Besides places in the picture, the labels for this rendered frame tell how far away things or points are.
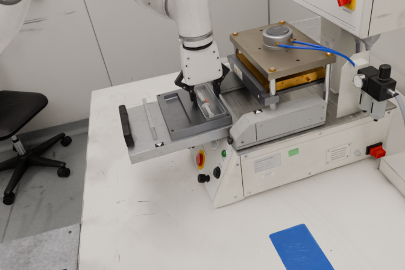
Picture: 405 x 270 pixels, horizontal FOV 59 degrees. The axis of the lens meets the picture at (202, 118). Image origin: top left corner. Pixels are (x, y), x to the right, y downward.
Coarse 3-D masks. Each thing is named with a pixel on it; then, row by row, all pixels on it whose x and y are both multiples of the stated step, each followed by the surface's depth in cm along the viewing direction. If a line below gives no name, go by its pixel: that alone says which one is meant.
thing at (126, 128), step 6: (120, 108) 99; (126, 108) 102; (120, 114) 97; (126, 114) 97; (126, 120) 94; (126, 126) 92; (126, 132) 90; (126, 138) 90; (132, 138) 90; (126, 144) 91; (132, 144) 91
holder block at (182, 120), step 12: (168, 96) 105; (180, 96) 103; (168, 108) 101; (180, 108) 101; (192, 108) 97; (168, 120) 94; (180, 120) 96; (192, 120) 93; (204, 120) 92; (216, 120) 92; (228, 120) 93; (180, 132) 90; (192, 132) 91
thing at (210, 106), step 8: (200, 88) 104; (208, 88) 103; (200, 96) 100; (208, 96) 99; (200, 104) 97; (208, 104) 96; (216, 104) 96; (208, 112) 93; (216, 112) 93; (224, 112) 92
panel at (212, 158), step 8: (208, 144) 107; (224, 144) 97; (192, 152) 118; (200, 152) 111; (208, 152) 106; (216, 152) 101; (232, 152) 92; (208, 160) 106; (216, 160) 100; (224, 160) 96; (200, 168) 110; (208, 168) 105; (224, 168) 95; (208, 184) 104; (216, 184) 99; (208, 192) 103; (216, 192) 98
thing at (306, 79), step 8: (240, 56) 104; (248, 64) 100; (256, 72) 96; (304, 72) 92; (312, 72) 92; (320, 72) 92; (264, 80) 92; (280, 80) 91; (288, 80) 91; (296, 80) 92; (304, 80) 92; (312, 80) 93; (320, 80) 94; (280, 88) 92; (288, 88) 93; (296, 88) 93
